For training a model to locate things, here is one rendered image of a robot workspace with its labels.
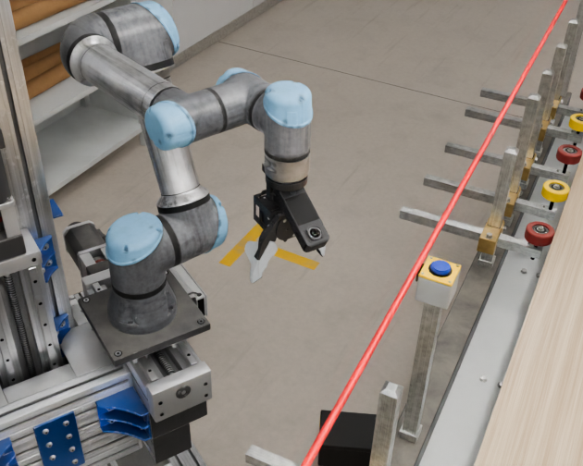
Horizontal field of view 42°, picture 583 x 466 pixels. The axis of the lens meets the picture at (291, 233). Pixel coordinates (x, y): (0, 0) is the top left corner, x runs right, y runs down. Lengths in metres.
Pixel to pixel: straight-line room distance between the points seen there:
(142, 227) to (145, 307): 0.18
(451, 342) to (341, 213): 1.75
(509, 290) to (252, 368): 1.06
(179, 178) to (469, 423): 1.01
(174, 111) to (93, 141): 3.00
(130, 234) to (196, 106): 0.45
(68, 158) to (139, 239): 2.53
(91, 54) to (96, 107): 3.09
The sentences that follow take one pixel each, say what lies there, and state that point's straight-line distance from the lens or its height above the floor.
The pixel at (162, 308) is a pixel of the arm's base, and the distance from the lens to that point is 1.66.
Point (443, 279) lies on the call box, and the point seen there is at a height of 1.22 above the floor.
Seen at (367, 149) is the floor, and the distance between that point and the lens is 4.35.
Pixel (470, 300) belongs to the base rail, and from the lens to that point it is 2.32.
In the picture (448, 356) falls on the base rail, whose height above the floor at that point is 0.70.
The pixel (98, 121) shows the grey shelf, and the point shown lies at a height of 0.14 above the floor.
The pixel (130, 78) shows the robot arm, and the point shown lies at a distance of 1.32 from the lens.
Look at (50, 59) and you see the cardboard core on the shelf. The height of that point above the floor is 0.59.
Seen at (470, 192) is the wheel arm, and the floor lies 0.81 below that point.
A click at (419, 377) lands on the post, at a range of 1.77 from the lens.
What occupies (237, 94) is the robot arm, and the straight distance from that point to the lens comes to 1.24.
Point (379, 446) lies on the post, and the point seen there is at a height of 0.98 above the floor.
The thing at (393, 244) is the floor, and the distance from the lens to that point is 3.64.
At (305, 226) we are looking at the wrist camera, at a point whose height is 1.46.
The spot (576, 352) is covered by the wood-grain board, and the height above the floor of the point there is 0.90.
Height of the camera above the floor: 2.20
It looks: 37 degrees down
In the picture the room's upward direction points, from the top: 2 degrees clockwise
